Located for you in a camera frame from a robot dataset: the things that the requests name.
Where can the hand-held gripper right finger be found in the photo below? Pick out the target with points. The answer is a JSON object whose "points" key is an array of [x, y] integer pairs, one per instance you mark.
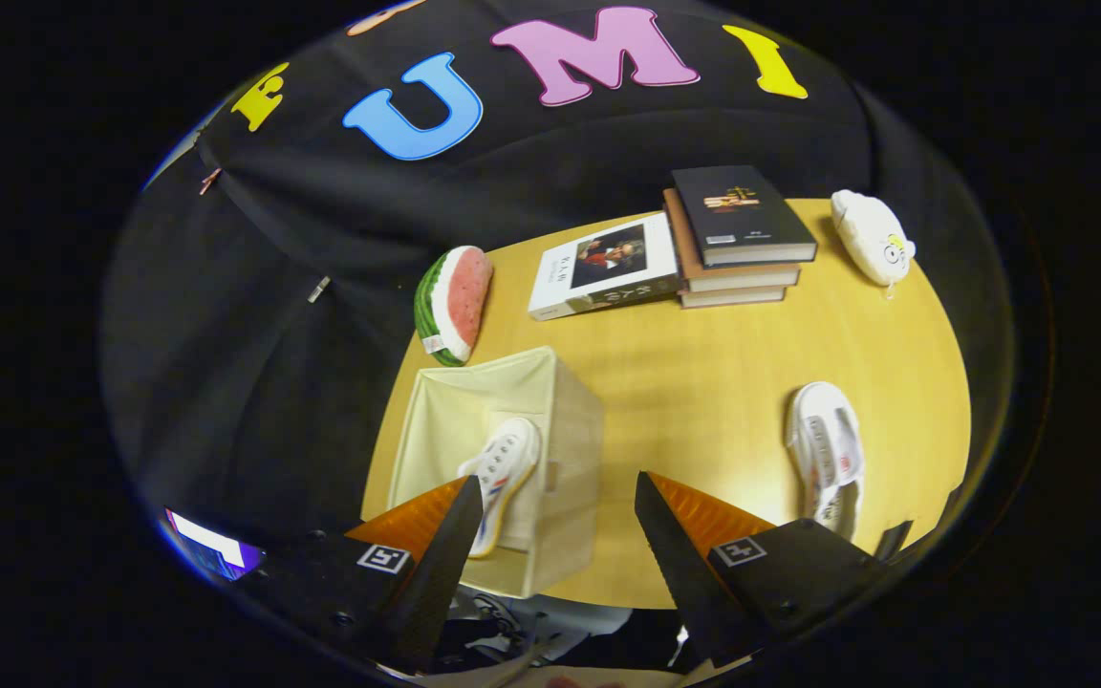
{"points": [[689, 583]]}

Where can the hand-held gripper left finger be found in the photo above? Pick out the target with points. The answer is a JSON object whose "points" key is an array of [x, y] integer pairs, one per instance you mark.
{"points": [[426, 592]]}

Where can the white shoe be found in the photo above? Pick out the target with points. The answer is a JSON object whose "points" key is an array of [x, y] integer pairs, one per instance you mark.
{"points": [[503, 459], [828, 449]]}

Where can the beige fabric storage box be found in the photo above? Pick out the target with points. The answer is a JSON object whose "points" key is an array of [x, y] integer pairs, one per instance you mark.
{"points": [[455, 411]]}

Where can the lit display screen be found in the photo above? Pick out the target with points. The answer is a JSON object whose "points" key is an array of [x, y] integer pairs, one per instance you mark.
{"points": [[211, 547]]}

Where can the thin brown book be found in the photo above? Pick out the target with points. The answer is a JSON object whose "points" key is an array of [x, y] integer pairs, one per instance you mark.
{"points": [[732, 297]]}

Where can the watermelon slice plush toy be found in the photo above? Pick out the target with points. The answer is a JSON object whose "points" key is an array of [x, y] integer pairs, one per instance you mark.
{"points": [[460, 301]]}

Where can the silver cloth clip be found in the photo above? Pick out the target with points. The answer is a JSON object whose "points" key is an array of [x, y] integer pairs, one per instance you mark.
{"points": [[318, 289]]}

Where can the white book with portrait cover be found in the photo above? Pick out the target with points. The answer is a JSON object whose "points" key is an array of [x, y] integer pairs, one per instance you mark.
{"points": [[608, 263]]}

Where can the black hardcover book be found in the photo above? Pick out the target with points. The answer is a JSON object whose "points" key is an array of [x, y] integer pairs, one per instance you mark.
{"points": [[737, 215]]}

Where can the white plush toy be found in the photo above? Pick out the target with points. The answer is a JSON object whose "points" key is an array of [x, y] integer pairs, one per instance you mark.
{"points": [[871, 234]]}

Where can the pink cloth clip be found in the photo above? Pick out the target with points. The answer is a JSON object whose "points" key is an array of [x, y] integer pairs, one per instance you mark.
{"points": [[210, 180]]}

